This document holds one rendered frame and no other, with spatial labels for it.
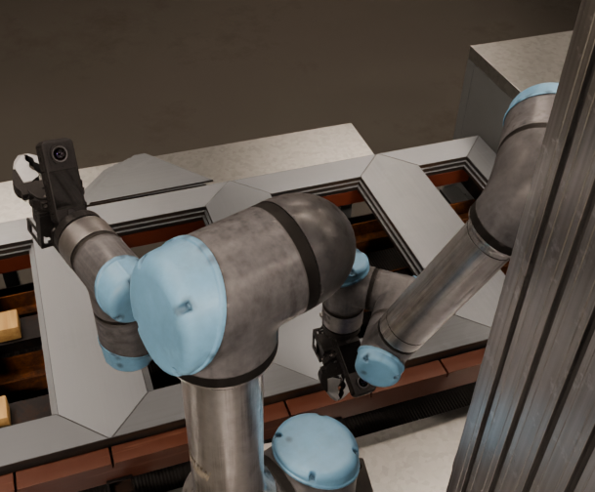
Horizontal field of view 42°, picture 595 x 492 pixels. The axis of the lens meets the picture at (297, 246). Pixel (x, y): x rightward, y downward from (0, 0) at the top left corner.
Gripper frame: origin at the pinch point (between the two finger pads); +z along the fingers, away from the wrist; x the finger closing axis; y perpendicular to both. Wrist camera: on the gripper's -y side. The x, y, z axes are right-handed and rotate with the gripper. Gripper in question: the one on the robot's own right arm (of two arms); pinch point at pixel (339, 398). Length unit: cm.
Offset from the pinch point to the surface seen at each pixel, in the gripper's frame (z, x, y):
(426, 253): 5, -39, 39
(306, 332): 5.2, -1.4, 23.0
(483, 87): -7, -81, 90
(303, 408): 7.5, 5.5, 5.2
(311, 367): 5.2, 1.0, 13.2
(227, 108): 89, -43, 255
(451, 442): 22.1, -26.7, -3.5
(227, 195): 5, 2, 76
